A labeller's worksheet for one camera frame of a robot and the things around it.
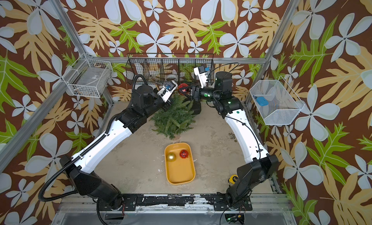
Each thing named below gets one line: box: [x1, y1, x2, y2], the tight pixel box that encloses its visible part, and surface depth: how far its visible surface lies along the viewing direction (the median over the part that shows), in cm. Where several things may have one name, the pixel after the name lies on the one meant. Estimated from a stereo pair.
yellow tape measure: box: [228, 174, 239, 185], surface depth 82 cm
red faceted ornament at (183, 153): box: [179, 149, 189, 159], surface depth 88 cm
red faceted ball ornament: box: [178, 82, 189, 96], surface depth 64 cm
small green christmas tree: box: [148, 93, 196, 140], surface depth 78 cm
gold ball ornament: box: [166, 151, 176, 162], surface depth 88 cm
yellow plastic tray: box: [164, 142, 197, 186], surface depth 88 cm
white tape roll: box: [165, 74, 179, 82], surface depth 100 cm
